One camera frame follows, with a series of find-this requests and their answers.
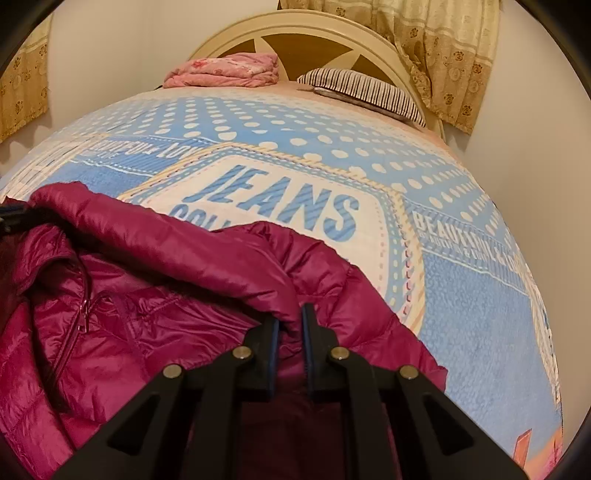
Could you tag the beige curtain on side wall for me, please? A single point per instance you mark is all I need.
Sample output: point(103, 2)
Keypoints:
point(24, 84)

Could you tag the folded pink floral blanket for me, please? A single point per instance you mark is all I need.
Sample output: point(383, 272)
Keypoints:
point(243, 70)

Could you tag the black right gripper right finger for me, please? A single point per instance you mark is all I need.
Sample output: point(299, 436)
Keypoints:
point(396, 424)

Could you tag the cream arched wooden headboard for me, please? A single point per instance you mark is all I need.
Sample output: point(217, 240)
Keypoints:
point(304, 40)

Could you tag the blue pink printed bedspread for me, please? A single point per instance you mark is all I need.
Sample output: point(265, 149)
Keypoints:
point(390, 199)

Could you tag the magenta puffer jacket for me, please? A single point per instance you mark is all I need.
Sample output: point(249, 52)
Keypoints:
point(98, 300)

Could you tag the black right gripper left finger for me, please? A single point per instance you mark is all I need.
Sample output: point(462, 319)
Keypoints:
point(184, 424)

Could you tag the beige patterned curtain behind bed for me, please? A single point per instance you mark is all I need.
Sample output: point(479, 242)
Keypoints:
point(448, 46)

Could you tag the striped pillow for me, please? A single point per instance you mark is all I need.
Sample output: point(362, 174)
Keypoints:
point(364, 90)

